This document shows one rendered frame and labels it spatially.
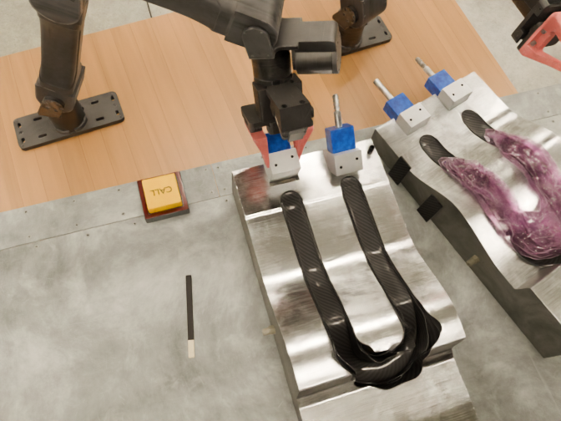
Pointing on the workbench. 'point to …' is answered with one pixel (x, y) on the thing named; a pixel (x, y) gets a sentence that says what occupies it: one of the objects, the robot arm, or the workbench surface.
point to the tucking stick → (189, 317)
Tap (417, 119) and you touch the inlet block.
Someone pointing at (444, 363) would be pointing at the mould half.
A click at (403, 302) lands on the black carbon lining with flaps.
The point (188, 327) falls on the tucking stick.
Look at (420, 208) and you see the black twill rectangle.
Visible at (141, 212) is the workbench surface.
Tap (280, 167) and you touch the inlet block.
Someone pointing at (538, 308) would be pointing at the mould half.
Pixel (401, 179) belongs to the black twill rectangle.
